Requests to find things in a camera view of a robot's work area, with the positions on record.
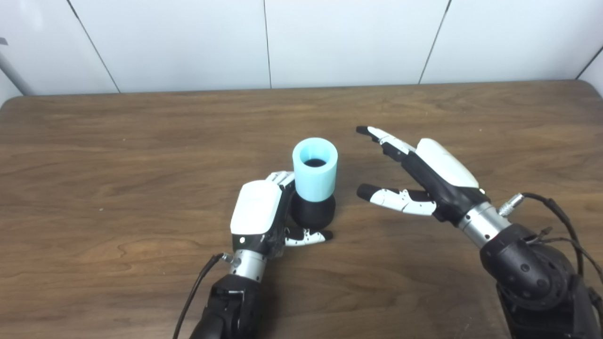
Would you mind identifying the black nozzle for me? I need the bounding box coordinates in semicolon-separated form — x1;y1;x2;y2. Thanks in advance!
291;193;336;230

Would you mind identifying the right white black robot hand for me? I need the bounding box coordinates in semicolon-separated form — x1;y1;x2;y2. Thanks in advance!
356;125;490;226

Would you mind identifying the grey wall corner trim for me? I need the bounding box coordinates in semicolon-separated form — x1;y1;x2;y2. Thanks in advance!
0;49;36;96

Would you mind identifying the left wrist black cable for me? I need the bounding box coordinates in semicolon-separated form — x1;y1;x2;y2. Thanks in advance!
172;253;235;339

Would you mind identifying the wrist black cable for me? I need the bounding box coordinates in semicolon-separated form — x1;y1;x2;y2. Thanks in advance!
172;253;235;339
498;192;603;283

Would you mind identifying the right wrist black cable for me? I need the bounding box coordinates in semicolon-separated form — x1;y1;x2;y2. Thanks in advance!
498;192;603;283

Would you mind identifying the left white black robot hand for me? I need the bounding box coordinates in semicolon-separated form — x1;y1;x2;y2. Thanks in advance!
230;170;334;258

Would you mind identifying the light blue cup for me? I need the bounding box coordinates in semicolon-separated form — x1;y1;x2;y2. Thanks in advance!
292;137;339;202

